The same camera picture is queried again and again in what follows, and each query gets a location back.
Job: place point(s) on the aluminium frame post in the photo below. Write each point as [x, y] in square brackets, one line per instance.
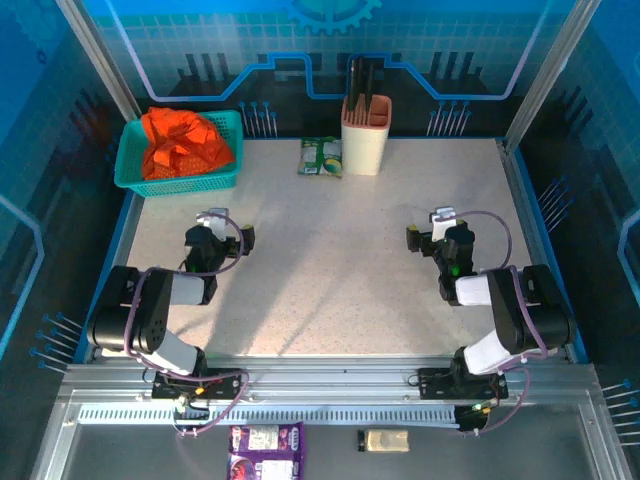
[100, 60]
[545, 75]

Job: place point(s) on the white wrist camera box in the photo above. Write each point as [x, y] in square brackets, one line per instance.
[442, 220]
[212, 219]

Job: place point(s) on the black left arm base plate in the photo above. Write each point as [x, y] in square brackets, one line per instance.
[225, 385]

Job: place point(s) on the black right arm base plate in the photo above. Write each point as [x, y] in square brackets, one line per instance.
[435, 385]

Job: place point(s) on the cream utensil holder pink rim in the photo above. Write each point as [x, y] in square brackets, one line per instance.
[365, 150]

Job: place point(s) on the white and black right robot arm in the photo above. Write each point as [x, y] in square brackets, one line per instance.
[510, 310]

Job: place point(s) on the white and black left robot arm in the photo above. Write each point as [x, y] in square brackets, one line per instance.
[160, 305]

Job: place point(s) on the purple snack bag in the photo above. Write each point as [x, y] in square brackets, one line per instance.
[267, 450]

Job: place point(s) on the green snack bag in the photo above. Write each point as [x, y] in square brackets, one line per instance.
[320, 157]

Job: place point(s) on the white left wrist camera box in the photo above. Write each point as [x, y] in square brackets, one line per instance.
[212, 219]

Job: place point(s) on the orange t-shirt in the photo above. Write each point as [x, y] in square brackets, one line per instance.
[185, 145]

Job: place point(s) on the teal plastic basket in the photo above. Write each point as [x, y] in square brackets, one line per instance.
[150, 185]

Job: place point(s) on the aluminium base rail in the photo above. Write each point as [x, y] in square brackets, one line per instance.
[325, 380]

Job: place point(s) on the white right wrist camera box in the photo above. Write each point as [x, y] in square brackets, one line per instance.
[442, 220]

